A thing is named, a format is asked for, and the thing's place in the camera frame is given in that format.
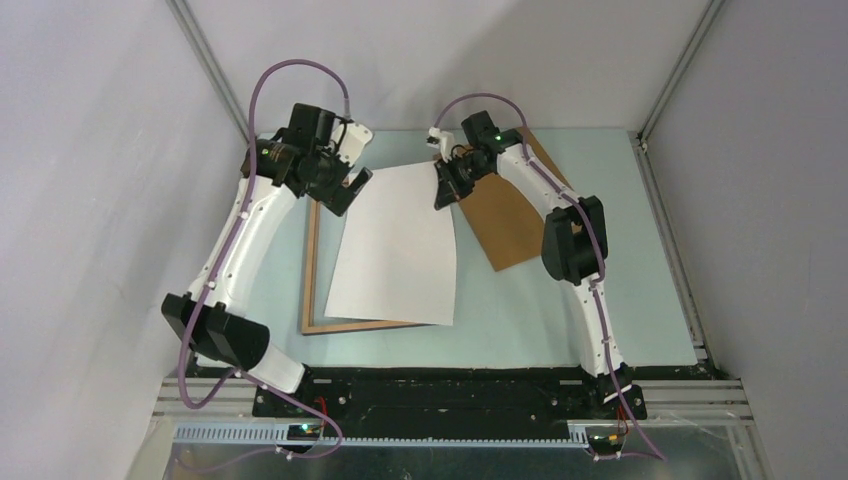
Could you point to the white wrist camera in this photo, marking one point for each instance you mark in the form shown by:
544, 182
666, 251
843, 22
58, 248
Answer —
442, 140
349, 139

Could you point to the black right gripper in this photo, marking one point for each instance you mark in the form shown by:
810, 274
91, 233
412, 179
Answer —
447, 194

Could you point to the grey cable duct strip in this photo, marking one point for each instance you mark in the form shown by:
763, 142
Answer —
286, 434

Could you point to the brown cardboard backing board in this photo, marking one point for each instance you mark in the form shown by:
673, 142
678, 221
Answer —
527, 210

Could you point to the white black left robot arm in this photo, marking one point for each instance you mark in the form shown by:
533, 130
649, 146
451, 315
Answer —
212, 315

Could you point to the aluminium enclosure rail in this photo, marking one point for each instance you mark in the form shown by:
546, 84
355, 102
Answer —
198, 42

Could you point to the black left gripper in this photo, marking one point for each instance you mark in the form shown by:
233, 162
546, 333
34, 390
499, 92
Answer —
335, 195

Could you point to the wooden picture frame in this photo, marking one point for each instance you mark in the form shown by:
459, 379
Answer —
307, 326

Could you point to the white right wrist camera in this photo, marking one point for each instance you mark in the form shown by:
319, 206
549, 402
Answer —
442, 140

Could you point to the sunflower photo print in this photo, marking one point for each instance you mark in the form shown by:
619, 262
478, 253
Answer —
397, 259

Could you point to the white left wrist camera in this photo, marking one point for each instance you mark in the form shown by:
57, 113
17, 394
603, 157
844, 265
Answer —
349, 139

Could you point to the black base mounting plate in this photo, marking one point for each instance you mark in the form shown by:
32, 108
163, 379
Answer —
454, 403

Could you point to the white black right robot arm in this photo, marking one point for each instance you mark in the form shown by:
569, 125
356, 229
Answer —
607, 374

